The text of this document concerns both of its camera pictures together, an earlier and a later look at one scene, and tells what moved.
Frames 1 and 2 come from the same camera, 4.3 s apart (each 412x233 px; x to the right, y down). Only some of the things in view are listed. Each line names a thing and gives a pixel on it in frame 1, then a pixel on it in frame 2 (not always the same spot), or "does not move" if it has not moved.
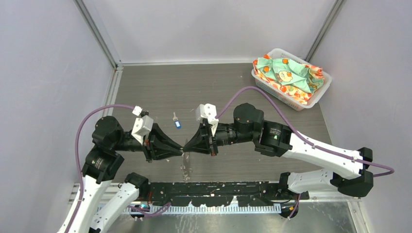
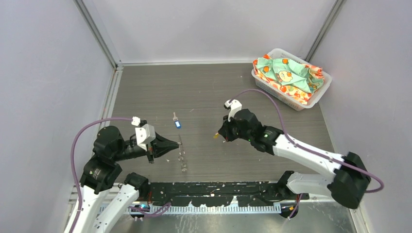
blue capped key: (177, 122) does not move
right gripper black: (200, 143) to (226, 129)
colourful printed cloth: (294, 80) does not move
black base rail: (219, 194) does not move
